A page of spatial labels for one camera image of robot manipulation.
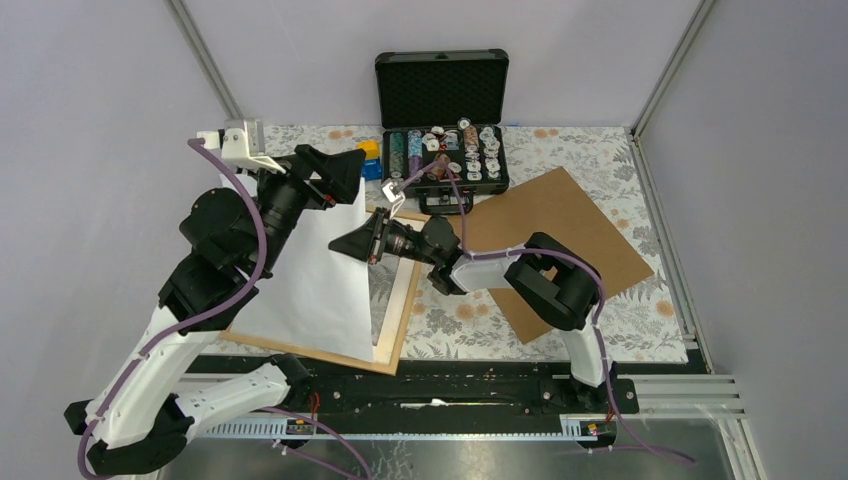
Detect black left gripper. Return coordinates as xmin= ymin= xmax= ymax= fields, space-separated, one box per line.
xmin=249 ymin=144 xmax=367 ymax=275

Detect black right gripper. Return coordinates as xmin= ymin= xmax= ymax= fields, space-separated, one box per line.
xmin=329 ymin=207 xmax=438 ymax=266

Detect light wooden picture frame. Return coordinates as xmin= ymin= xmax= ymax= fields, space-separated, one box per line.
xmin=220 ymin=205 xmax=432 ymax=377

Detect mountain sunset photo print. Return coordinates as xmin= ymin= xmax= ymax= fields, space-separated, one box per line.
xmin=221 ymin=180 xmax=374 ymax=362

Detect brown frame backing board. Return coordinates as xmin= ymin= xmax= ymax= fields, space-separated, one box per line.
xmin=444 ymin=168 xmax=654 ymax=344

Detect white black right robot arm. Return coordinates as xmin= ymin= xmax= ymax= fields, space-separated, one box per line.
xmin=328 ymin=208 xmax=614 ymax=412

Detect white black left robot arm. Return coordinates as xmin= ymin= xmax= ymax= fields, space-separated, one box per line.
xmin=64 ymin=144 xmax=365 ymax=479

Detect blue toy block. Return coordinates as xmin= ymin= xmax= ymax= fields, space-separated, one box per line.
xmin=361 ymin=159 xmax=383 ymax=181

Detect yellow toy block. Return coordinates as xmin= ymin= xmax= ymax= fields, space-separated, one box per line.
xmin=356 ymin=140 xmax=381 ymax=161

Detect floral patterned table cloth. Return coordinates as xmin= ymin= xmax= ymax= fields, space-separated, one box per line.
xmin=190 ymin=124 xmax=690 ymax=365

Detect black poker chip case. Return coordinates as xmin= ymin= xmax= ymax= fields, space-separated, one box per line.
xmin=374 ymin=48 xmax=510 ymax=215

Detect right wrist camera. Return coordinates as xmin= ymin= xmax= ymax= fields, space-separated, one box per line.
xmin=381 ymin=178 xmax=406 ymax=204

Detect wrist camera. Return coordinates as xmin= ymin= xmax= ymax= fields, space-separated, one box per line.
xmin=381 ymin=178 xmax=406 ymax=204
xmin=195 ymin=118 xmax=285 ymax=173

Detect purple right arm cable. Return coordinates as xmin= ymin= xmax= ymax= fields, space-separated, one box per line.
xmin=397 ymin=158 xmax=700 ymax=473

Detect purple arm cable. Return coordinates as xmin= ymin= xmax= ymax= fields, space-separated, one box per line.
xmin=397 ymin=158 xmax=700 ymax=473
xmin=76 ymin=137 xmax=372 ymax=480

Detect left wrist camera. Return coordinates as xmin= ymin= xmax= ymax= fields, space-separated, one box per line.
xmin=195 ymin=118 xmax=285 ymax=173

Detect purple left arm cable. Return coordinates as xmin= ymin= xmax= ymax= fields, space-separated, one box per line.
xmin=76 ymin=137 xmax=372 ymax=480

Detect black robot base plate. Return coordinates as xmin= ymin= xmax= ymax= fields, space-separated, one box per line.
xmin=182 ymin=354 xmax=713 ymax=437

